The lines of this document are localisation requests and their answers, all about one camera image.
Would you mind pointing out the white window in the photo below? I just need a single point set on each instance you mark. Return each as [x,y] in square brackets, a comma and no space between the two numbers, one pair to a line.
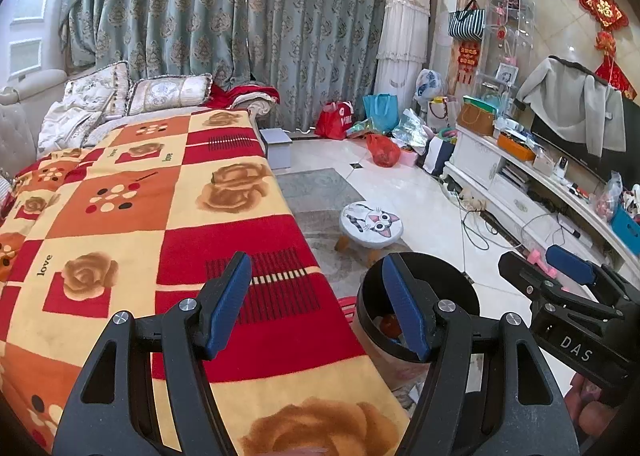
[27,11]

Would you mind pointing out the grey jacket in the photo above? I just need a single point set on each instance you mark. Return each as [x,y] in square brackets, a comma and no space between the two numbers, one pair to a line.
[565,96]

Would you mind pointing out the striped tote bag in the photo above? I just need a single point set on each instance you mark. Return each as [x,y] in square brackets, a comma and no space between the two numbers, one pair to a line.
[466,21]

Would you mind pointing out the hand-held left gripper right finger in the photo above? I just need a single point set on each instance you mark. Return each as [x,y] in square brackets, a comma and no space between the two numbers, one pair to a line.
[405,306]

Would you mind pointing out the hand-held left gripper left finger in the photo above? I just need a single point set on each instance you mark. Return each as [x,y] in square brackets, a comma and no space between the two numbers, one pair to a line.
[227,306]

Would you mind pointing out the silver foil bag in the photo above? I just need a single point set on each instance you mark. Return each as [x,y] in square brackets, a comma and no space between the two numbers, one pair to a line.
[412,131]

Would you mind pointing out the black round trash bin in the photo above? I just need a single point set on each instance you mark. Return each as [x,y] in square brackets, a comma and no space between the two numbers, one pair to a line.
[450,281]

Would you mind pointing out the blue white plastic bag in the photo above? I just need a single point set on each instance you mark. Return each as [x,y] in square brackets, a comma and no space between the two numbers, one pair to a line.
[430,86]

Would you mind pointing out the white power strip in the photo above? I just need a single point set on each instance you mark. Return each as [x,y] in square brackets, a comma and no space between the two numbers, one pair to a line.
[471,198]

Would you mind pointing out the red hanging ornament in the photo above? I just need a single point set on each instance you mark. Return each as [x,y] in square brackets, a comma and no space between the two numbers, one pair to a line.
[615,71]

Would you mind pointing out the blue plastic bin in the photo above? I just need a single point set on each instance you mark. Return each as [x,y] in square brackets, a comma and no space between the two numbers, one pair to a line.
[626,223]

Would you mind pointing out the pink box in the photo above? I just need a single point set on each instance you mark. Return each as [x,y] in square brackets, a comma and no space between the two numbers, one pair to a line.
[410,158]

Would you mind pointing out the white crumpled cloth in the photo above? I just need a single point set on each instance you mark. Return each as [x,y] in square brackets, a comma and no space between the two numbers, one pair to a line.
[70,126]

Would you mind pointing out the clear plastic bag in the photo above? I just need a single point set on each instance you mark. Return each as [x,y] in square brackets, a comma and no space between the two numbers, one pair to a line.
[610,196]

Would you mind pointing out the black television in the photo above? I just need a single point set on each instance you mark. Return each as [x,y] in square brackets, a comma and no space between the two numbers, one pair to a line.
[630,136]

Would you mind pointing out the white paper bag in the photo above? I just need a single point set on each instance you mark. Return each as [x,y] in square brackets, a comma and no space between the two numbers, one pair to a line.
[442,113]

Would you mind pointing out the teal gift bag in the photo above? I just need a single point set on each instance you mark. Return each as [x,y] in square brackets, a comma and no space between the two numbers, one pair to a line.
[381,111]

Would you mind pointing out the person's right hand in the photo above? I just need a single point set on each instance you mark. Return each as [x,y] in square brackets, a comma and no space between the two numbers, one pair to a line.
[592,411]

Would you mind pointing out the brown paper bag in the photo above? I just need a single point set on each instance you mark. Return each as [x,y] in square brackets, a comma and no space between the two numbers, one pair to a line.
[475,120]

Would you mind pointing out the red knot ornament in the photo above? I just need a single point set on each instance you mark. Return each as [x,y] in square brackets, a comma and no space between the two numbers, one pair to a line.
[604,8]

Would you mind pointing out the full red plastic bag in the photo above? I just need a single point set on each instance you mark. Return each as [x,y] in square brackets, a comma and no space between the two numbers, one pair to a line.
[384,151]

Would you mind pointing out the grey storage box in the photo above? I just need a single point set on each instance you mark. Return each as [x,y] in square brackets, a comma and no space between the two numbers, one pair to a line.
[276,148]

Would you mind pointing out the small photo frame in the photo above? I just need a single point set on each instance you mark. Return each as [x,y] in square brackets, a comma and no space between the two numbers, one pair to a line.
[506,73]

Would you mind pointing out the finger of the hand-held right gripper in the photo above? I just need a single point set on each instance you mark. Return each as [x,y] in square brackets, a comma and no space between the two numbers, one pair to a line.
[520,271]
[570,263]

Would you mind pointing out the white television cabinet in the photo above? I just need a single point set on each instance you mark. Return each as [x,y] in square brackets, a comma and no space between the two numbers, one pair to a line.
[485,166]

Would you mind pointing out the red orange printed blanket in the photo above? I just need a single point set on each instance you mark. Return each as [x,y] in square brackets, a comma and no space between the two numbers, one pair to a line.
[125,236]

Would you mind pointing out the dark blue paper bag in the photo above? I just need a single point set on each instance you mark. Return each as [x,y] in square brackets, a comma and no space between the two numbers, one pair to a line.
[439,158]

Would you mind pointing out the cat print wooden stool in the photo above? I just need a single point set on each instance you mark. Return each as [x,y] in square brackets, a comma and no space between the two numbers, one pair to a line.
[370,223]

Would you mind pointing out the red tote bag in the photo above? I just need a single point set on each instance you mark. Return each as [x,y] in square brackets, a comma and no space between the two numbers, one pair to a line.
[334,121]

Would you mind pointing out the clear acrylic rack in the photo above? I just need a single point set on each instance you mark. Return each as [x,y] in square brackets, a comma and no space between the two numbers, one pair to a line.
[507,26]

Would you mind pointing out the white security camera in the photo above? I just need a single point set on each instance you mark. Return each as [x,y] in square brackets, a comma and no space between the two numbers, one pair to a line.
[561,168]

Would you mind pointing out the teal patterned curtain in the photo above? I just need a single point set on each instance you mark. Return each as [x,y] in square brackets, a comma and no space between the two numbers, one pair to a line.
[160,11]
[320,26]

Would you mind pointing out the pink dumbbell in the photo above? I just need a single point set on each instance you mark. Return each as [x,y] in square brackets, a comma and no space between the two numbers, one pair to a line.
[537,261]

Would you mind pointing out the orange box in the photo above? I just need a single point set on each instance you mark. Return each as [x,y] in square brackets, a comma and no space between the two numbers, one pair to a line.
[516,147]

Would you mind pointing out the red hanging banner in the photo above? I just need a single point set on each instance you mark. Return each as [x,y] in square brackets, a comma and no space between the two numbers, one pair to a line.
[469,61]

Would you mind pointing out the pink plastic basket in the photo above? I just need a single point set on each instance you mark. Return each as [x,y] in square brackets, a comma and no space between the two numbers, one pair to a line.
[347,308]

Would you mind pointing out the red cloth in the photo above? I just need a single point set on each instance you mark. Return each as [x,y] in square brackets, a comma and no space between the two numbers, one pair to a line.
[245,96]

